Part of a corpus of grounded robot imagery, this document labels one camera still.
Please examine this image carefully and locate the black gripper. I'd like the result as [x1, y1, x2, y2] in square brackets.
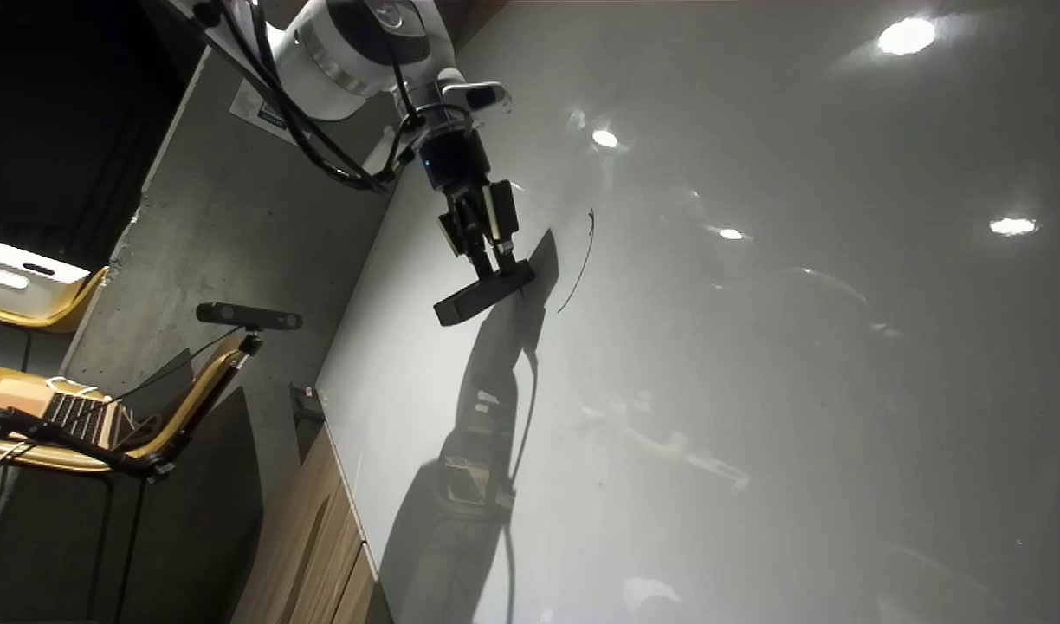
[411, 113, 533, 289]

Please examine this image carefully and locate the black whiteboard duster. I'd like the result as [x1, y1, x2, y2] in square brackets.
[430, 260, 540, 333]

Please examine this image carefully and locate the large white whiteboard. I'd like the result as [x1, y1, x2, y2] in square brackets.
[311, 0, 1060, 624]

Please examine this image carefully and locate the yellow wooden chair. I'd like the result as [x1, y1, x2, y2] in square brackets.
[0, 324, 267, 624]
[0, 262, 115, 341]

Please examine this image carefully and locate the wooden cabinet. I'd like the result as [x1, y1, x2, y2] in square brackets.
[226, 428, 391, 624]

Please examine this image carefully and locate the black wall bracket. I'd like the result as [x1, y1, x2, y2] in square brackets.
[288, 381, 329, 465]

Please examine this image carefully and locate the black bar camera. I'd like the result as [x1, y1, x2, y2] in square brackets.
[192, 298, 308, 337]

